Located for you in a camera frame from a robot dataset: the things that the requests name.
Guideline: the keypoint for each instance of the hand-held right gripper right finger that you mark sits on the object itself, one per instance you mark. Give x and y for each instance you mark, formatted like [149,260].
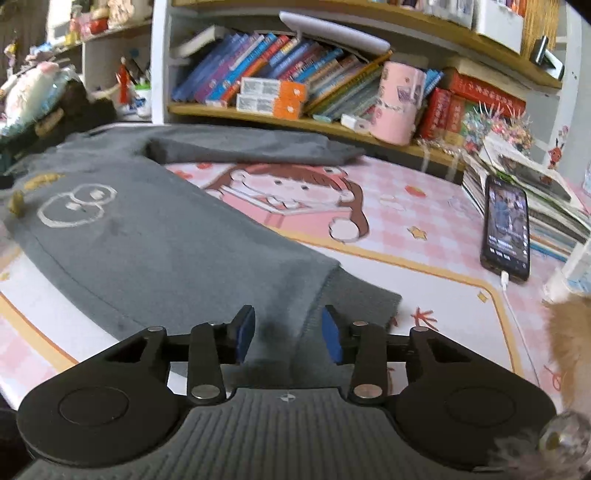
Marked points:
[332,334]

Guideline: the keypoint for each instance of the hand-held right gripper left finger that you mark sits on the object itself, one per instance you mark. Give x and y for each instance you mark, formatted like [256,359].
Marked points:
[244,334]

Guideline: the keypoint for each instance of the grey sweater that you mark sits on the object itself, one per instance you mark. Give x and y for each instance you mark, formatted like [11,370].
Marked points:
[161,240]

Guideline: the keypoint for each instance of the pink printed desk mat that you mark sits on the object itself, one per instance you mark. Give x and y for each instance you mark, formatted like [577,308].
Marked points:
[415,240]

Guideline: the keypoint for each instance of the black smartphone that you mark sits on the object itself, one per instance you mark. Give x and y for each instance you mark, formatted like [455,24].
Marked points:
[505,226]

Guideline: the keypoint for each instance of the white charger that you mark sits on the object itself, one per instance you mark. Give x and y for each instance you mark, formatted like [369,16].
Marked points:
[356,124]

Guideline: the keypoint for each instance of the wooden bookshelf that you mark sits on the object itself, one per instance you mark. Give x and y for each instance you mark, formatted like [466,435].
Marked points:
[207,110]

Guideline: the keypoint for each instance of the pink cylinder container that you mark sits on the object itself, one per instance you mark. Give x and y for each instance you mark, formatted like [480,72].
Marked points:
[397,106]

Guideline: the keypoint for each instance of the fluffy beige garment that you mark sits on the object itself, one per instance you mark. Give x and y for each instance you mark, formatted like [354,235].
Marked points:
[572,341]

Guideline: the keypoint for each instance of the stack of magazines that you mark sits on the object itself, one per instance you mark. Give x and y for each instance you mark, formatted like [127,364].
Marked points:
[545,217]

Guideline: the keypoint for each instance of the clear plastic container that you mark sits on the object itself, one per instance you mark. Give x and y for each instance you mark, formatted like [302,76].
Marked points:
[577,272]

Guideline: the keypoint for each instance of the white pen cup green lid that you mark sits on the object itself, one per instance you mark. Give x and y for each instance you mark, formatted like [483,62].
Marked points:
[142,104]

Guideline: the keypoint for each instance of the colourful paper ornaments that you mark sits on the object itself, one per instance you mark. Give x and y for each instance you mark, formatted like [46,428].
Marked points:
[498,129]

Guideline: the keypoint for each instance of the red boxed book set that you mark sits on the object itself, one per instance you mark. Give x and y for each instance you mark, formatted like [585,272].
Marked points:
[461,92]

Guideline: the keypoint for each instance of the row of colourful books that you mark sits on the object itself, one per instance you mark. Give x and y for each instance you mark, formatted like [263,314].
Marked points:
[286,60]

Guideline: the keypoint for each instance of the red figurine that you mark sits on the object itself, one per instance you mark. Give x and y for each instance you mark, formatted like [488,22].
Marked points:
[123,81]

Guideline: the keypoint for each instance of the dark bag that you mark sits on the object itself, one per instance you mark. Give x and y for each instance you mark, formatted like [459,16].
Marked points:
[78,104]

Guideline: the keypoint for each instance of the thick white book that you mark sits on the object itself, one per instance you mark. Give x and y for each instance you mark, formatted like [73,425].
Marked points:
[198,41]

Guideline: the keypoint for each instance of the white flat tablet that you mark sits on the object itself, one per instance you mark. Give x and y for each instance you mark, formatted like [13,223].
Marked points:
[332,32]

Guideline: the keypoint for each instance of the white storage box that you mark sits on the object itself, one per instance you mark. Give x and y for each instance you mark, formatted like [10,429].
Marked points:
[498,23]

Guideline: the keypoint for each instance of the small dark frame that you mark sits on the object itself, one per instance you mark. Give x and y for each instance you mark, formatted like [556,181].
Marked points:
[545,57]

